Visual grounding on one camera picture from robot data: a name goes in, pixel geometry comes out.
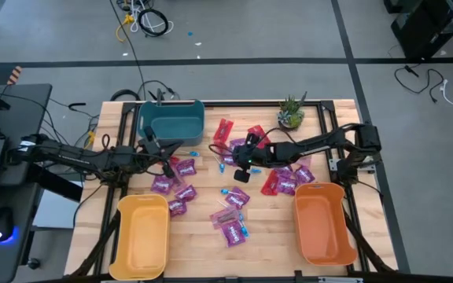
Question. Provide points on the potted succulent plant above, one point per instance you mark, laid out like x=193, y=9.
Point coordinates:
x=291, y=116

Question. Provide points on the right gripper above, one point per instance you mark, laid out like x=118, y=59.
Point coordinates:
x=252, y=155

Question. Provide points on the black computer mouse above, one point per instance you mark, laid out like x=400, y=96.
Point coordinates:
x=1, y=222

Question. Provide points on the orange plastic bin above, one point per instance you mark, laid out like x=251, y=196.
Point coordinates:
x=321, y=224

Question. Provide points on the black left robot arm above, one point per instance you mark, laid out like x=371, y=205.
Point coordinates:
x=73, y=155

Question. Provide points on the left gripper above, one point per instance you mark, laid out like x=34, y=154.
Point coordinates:
x=153, y=147

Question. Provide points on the black desk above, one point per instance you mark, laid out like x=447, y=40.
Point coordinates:
x=22, y=102

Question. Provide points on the silver arm base bracket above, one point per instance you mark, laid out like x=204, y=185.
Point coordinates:
x=332, y=165

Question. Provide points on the blue lollipop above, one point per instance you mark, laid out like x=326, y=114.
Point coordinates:
x=225, y=192
x=255, y=170
x=244, y=231
x=194, y=153
x=222, y=167
x=241, y=216

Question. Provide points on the purple Skittles candy packet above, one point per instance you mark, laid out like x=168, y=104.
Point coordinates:
x=186, y=193
x=284, y=171
x=237, y=143
x=162, y=184
x=186, y=167
x=233, y=234
x=304, y=174
x=237, y=197
x=227, y=160
x=286, y=185
x=177, y=207

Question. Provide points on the orange black striped marker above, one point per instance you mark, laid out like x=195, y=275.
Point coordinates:
x=14, y=75

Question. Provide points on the black computer tower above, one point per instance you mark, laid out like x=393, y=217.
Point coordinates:
x=427, y=27

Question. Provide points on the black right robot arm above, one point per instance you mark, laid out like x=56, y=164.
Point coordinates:
x=309, y=147

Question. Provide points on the teal plastic bin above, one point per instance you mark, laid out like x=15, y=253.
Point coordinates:
x=175, y=126

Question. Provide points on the yellow plastic bin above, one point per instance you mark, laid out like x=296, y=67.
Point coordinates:
x=142, y=236

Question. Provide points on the red candy packet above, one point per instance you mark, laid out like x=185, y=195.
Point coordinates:
x=220, y=145
x=258, y=129
x=269, y=184
x=223, y=131
x=174, y=160

